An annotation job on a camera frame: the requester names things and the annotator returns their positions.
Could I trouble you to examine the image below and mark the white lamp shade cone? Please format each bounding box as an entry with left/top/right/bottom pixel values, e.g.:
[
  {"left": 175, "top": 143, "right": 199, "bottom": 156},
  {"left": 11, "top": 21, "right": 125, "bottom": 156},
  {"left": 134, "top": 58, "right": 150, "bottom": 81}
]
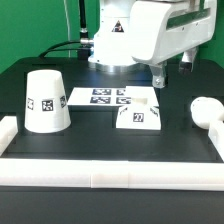
[{"left": 24, "top": 69, "right": 71, "bottom": 133}]

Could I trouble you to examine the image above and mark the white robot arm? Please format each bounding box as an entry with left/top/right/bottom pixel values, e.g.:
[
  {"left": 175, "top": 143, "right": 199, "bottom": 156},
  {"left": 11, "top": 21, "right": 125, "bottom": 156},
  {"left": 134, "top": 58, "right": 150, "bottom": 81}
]
[{"left": 89, "top": 0, "right": 217, "bottom": 88}]

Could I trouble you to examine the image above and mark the white thin cable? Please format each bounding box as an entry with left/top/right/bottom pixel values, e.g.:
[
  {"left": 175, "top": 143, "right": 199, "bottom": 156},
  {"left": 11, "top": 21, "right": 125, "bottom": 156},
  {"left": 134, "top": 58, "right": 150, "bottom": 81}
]
[{"left": 63, "top": 0, "right": 72, "bottom": 58}]

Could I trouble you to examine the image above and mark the white marker sheet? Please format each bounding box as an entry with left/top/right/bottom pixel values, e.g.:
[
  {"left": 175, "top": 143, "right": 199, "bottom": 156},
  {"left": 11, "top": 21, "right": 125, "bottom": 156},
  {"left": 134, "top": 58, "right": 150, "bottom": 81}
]
[{"left": 68, "top": 86, "right": 159, "bottom": 107}]

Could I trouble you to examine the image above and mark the white left fence wall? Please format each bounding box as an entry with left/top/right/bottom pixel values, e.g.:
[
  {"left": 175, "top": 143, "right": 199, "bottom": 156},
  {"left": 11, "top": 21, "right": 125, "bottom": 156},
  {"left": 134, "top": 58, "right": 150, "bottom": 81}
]
[{"left": 0, "top": 116, "right": 18, "bottom": 156}]

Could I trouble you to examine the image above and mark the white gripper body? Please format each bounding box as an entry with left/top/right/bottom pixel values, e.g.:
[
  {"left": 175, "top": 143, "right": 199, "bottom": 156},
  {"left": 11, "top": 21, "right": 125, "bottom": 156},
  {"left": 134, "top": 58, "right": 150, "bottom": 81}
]
[{"left": 128, "top": 0, "right": 217, "bottom": 65}]

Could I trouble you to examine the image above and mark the black cable bundle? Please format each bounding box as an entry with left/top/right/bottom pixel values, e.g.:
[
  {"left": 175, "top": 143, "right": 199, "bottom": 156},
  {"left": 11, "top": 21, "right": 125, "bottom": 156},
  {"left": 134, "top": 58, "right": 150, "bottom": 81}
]
[{"left": 38, "top": 0, "right": 95, "bottom": 60}]

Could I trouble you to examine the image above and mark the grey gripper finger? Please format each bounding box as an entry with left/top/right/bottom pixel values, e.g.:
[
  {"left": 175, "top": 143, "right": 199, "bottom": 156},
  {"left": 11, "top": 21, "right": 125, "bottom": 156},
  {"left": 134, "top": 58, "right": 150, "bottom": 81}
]
[
  {"left": 150, "top": 63, "right": 166, "bottom": 88},
  {"left": 179, "top": 47, "right": 198, "bottom": 74}
]

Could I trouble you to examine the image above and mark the white lamp bulb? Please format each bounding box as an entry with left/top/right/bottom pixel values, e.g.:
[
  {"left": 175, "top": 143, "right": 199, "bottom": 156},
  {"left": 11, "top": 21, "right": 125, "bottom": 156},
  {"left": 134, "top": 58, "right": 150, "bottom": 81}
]
[{"left": 190, "top": 97, "right": 224, "bottom": 130}]

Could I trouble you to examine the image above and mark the white front fence wall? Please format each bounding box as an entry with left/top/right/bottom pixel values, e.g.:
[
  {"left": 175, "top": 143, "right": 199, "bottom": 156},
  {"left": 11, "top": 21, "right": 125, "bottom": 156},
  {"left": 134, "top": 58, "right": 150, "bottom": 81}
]
[{"left": 0, "top": 158, "right": 224, "bottom": 191}]

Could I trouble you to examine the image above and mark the white lamp base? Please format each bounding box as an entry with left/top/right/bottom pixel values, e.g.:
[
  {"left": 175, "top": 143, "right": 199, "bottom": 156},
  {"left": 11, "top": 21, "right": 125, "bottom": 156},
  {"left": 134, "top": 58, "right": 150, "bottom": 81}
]
[{"left": 116, "top": 98, "right": 161, "bottom": 130}]

